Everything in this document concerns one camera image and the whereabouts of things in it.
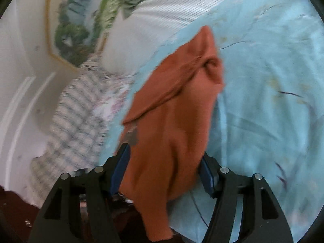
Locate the light blue floral bedsheet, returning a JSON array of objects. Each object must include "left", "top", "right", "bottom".
[{"left": 97, "top": 0, "right": 324, "bottom": 243}]

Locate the pink floral cloth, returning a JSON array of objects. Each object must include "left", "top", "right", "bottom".
[{"left": 91, "top": 77, "right": 134, "bottom": 132}]

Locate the framed landscape wall painting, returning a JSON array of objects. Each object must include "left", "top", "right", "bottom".
[{"left": 44, "top": 0, "right": 122, "bottom": 68}]

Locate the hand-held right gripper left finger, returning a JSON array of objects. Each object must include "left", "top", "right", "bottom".
[{"left": 27, "top": 143, "right": 134, "bottom": 243}]

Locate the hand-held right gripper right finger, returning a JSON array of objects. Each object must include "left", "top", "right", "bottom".
[{"left": 197, "top": 152, "right": 294, "bottom": 243}]

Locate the white striped quilt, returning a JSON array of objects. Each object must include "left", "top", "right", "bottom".
[{"left": 102, "top": 0, "right": 250, "bottom": 74}]

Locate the orange small garment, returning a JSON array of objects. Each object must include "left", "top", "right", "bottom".
[{"left": 115, "top": 25, "right": 226, "bottom": 242}]

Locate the striped grey white blanket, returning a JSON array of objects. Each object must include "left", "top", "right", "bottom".
[{"left": 28, "top": 56, "right": 132, "bottom": 207}]

